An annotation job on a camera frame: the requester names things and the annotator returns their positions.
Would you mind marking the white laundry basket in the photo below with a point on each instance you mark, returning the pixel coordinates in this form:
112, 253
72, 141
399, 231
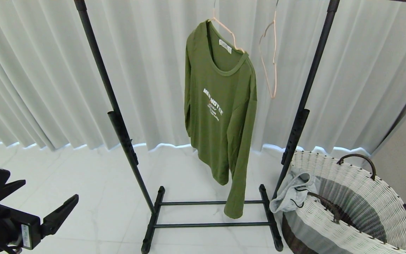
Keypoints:
351, 183

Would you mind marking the pale grey shorts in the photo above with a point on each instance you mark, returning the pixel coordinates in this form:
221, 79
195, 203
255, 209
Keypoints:
294, 194

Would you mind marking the green long-sleeved shirt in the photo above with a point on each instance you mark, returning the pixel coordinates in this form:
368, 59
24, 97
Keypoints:
220, 116

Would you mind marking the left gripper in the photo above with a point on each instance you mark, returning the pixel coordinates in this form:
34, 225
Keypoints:
23, 229

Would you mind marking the black clothes rack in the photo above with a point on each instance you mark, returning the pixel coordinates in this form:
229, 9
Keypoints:
118, 125

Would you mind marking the white curtain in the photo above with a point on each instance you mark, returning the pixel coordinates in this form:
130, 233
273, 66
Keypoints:
48, 77

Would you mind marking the pink clothes hanger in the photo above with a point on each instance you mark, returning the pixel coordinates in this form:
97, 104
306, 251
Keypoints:
275, 63
224, 28

